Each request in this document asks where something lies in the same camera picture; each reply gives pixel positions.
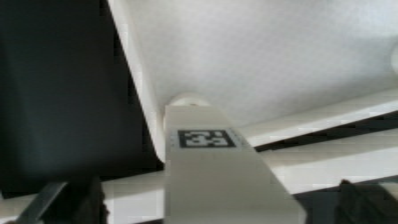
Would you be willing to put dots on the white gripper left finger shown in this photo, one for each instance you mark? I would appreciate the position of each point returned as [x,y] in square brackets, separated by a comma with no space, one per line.
[67,204]

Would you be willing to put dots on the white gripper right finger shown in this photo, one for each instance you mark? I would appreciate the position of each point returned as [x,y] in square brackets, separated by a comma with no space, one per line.
[366,203]

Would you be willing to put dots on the white leg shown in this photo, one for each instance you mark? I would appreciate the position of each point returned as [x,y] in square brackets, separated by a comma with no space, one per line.
[222,189]

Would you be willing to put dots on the white desk top tray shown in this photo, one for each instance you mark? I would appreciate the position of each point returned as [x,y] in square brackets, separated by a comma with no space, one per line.
[286,59]

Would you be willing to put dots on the white front obstacle bar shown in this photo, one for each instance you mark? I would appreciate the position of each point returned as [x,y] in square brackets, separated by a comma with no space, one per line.
[353,159]

